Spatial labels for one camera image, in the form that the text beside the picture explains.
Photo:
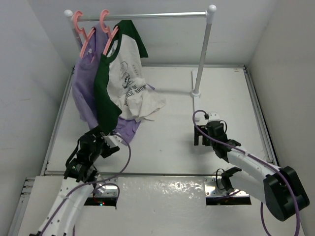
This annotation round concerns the purple t-shirt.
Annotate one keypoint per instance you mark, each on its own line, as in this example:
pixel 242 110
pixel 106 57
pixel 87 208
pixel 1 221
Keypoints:
pixel 83 87

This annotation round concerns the pink plastic hanger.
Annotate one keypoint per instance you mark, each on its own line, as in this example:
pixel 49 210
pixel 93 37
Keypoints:
pixel 106 29

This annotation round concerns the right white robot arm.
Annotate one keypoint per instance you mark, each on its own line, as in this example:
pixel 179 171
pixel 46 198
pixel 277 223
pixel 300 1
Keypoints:
pixel 280 189

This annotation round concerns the pink hanger with purple shirt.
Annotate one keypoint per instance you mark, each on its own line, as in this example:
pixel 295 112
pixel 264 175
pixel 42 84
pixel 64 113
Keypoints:
pixel 81 34

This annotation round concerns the white and silver clothes rack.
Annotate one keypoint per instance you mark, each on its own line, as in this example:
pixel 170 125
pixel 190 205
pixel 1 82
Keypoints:
pixel 196 74

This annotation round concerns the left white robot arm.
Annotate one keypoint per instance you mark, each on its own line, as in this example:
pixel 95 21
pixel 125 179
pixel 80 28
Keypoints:
pixel 65 210

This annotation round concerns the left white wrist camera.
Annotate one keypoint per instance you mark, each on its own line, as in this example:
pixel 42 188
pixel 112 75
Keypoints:
pixel 112 141

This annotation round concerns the silver front mounting rail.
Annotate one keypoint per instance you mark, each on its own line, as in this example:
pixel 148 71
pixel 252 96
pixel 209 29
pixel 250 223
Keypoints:
pixel 128 188

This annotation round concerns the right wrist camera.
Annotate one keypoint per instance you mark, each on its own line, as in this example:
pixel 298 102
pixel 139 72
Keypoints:
pixel 212 116

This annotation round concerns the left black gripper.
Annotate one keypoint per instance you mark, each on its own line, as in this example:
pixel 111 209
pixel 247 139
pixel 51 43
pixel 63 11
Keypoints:
pixel 98 132

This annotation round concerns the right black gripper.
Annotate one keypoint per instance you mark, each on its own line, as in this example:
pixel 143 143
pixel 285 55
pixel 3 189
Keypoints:
pixel 197 133

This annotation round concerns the green and white t-shirt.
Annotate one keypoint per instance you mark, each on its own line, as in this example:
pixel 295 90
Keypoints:
pixel 120 89

